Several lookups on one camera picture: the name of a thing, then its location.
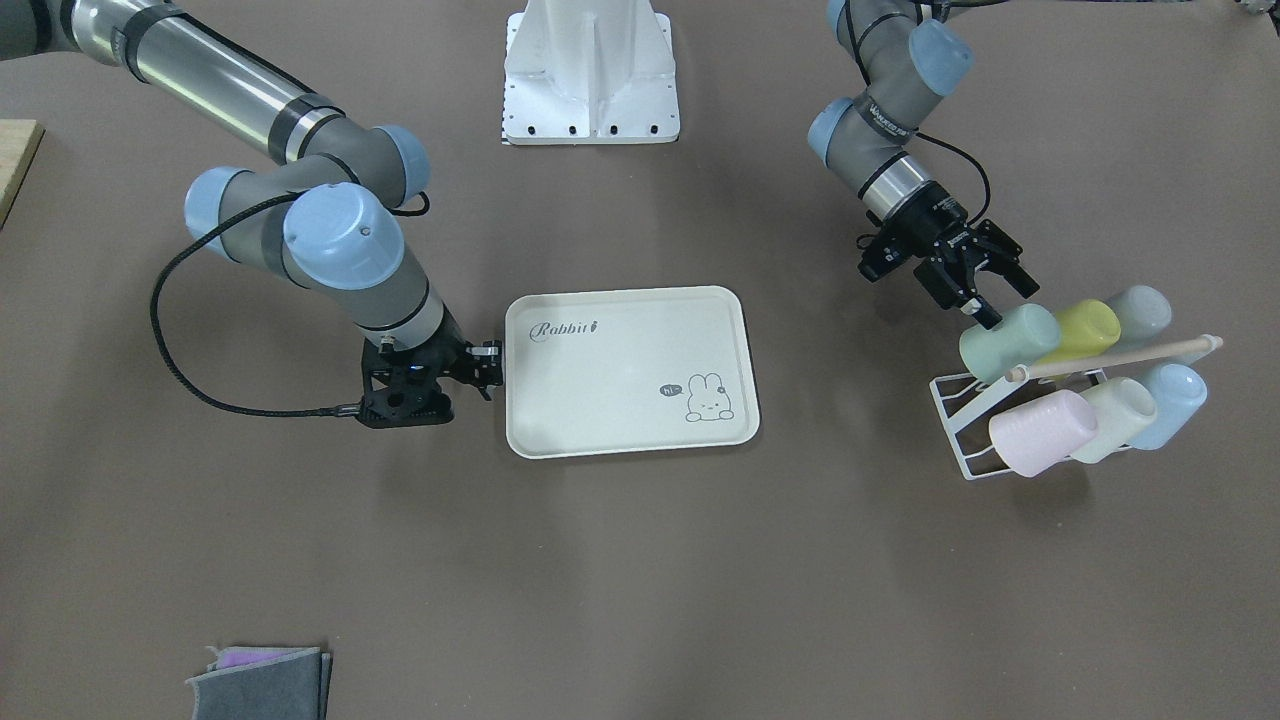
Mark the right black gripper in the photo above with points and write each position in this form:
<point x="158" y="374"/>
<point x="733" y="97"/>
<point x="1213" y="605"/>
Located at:
<point x="453" y="353"/>

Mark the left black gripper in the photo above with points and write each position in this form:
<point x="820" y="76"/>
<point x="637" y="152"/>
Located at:
<point x="925" y="216"/>

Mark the green cup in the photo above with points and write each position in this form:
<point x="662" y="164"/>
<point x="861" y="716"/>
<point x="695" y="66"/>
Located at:
<point x="1023" y="337"/>

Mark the cream rabbit tray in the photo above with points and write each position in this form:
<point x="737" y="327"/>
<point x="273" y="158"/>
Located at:
<point x="612" y="372"/>

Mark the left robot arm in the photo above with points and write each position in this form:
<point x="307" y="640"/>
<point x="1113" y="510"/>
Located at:
<point x="909" y="65"/>

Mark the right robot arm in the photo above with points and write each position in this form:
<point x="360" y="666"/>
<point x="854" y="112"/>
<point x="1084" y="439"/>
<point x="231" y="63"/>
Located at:
<point x="326" y="218"/>

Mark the yellow cup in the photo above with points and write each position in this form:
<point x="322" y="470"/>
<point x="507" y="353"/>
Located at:
<point x="1087" y="329"/>

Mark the grey cup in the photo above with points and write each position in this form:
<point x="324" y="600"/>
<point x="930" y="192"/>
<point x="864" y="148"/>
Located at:
<point x="1143" y="314"/>

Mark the pink cup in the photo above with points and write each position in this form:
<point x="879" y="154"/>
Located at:
<point x="1032" y="437"/>

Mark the cream white cup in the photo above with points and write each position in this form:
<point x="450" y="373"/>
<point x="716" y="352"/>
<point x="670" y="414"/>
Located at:
<point x="1123" y="409"/>

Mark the blue cup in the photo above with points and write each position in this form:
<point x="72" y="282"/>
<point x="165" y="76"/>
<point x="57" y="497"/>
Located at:
<point x="1179" y="392"/>

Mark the grey folded cloth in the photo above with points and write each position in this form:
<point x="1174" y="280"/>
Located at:
<point x="294" y="687"/>

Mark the purple cloth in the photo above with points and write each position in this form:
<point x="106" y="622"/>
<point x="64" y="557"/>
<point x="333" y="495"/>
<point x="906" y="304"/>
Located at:
<point x="243" y="656"/>

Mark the bamboo cutting board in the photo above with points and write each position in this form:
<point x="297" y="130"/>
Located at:
<point x="19" y="141"/>

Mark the white wire cup rack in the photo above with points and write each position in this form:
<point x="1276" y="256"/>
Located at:
<point x="965" y="405"/>

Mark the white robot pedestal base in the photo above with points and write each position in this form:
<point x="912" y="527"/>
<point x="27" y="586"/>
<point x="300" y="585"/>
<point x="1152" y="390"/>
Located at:
<point x="589" y="72"/>

